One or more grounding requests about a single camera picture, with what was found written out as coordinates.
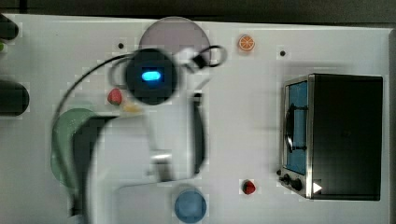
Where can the black frying pan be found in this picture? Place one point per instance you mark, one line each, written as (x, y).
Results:
(14, 98)

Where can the red strawberry toy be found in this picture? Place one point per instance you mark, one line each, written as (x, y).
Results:
(115, 97)

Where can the black toaster oven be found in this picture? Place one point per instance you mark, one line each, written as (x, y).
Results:
(332, 137)

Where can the grey round plate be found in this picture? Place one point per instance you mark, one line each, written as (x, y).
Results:
(179, 38)

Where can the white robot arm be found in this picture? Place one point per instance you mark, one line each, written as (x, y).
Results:
(163, 141)

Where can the peeled banana toy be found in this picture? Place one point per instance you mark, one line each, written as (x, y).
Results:
(131, 108)

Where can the blue bowl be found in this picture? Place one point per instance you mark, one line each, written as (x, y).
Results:
(190, 206)

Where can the red strawberry near oven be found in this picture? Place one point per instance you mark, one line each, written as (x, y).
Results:
(248, 187)

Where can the orange slice toy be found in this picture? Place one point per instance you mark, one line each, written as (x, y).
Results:
(246, 43)

